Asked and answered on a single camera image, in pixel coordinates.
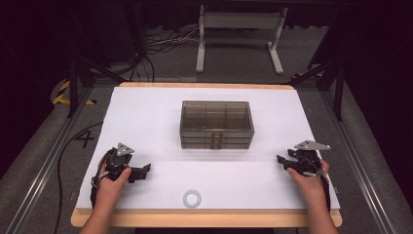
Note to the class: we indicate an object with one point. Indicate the white metal stand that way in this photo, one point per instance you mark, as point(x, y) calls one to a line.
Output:
point(240, 20)

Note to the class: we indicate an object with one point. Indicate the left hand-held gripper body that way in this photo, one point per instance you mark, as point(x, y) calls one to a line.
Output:
point(119, 160)

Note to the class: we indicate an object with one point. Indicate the yellow black hazard tape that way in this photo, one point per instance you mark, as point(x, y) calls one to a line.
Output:
point(61, 94)

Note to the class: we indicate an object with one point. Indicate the clear plastic drawer box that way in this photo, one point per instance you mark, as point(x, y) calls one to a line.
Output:
point(217, 125)

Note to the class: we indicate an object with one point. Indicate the white table mat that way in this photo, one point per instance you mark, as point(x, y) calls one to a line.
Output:
point(207, 175)

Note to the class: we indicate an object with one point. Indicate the wooden table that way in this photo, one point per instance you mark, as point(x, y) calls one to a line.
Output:
point(207, 218)

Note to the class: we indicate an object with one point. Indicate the person's left hand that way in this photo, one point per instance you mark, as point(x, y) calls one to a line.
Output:
point(110, 188)

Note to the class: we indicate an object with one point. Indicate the aluminium rail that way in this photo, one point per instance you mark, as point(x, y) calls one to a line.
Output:
point(45, 162)
point(360, 169)

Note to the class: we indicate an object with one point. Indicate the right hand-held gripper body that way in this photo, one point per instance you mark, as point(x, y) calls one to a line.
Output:
point(308, 159)

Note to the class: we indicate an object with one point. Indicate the black metal frame stand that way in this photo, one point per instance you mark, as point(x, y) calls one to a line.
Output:
point(74, 84)
point(338, 87)

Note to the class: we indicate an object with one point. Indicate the person's right hand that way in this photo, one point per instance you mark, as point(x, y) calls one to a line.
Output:
point(310, 187)

